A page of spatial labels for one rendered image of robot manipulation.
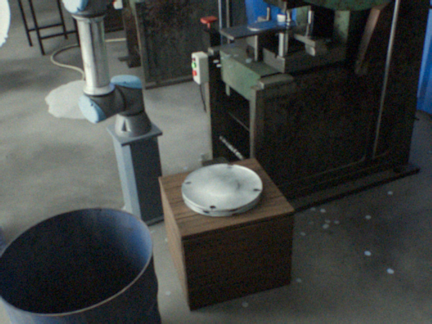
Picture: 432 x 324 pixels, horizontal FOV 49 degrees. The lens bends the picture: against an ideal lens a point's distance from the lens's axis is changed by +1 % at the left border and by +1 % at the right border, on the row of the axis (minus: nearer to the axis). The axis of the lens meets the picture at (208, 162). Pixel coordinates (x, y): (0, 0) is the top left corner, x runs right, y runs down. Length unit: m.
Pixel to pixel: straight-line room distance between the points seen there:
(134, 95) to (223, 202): 0.57
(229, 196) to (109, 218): 0.43
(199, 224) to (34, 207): 1.10
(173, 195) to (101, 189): 0.81
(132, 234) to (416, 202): 1.39
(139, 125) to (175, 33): 1.77
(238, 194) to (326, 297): 0.51
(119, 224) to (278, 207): 0.54
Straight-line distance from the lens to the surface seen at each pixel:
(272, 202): 1.66
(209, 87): 2.31
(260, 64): 2.04
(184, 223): 1.58
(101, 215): 1.51
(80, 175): 2.61
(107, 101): 1.79
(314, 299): 1.82
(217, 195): 1.64
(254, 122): 1.91
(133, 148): 1.94
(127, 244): 1.53
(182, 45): 3.65
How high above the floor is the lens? 1.33
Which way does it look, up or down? 31 degrees down
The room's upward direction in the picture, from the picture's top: 4 degrees counter-clockwise
